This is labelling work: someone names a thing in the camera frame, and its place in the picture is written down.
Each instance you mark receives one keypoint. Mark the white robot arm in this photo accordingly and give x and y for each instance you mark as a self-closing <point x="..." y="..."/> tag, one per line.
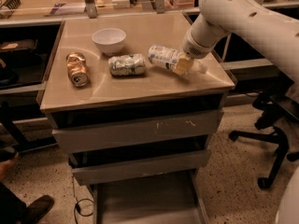
<point x="274" y="35"/>

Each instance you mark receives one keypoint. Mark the crushed gold soda can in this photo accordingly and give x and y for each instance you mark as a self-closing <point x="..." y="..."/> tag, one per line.
<point x="77" y="69"/>

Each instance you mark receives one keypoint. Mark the middle grey drawer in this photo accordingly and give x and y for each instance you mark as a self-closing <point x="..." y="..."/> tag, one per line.
<point x="141" y="168"/>

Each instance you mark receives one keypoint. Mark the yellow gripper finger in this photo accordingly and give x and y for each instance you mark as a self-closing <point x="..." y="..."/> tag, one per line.
<point x="183" y="65"/>

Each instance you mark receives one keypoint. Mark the grey drawer cabinet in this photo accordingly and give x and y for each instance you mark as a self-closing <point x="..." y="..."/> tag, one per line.
<point x="106" y="99"/>

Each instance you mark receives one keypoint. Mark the crushed green silver can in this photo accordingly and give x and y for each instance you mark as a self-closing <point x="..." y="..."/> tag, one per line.
<point x="127" y="65"/>

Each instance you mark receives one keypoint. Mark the person hand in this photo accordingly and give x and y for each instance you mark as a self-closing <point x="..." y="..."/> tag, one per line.
<point x="6" y="166"/>

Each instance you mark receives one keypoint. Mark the purple white paper box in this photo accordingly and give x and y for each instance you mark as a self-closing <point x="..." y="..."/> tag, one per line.
<point x="61" y="9"/>

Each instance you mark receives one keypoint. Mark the brown shoe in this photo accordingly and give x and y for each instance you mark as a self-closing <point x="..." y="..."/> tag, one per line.
<point x="37" y="209"/>

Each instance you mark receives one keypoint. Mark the blue label plastic bottle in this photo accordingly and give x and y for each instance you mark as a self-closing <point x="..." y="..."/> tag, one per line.
<point x="167" y="58"/>

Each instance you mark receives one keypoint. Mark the white bowl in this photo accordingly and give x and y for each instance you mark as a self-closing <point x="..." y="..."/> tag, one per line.
<point x="109" y="41"/>

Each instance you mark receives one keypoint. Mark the wooden stick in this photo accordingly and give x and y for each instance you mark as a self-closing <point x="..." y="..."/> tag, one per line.
<point x="226" y="46"/>

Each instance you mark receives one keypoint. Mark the black coil spring tool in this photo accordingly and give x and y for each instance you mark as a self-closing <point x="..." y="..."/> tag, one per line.
<point x="8" y="8"/>

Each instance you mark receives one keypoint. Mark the grey drawer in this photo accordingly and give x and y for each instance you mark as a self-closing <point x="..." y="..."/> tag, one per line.
<point x="137" y="131"/>
<point x="161" y="199"/>
<point x="141" y="168"/>

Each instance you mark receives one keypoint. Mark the grey metal bracket left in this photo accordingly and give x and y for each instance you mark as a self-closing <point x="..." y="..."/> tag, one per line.
<point x="91" y="8"/>

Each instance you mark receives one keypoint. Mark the black office chair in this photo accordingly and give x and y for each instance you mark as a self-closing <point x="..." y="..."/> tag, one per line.
<point x="276" y="106"/>

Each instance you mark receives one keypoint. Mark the bottom grey drawer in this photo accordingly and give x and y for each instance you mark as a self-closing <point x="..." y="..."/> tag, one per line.
<point x="161" y="199"/>

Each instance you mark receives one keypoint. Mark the top grey drawer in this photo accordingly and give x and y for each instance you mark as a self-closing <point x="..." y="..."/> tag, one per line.
<point x="137" y="131"/>

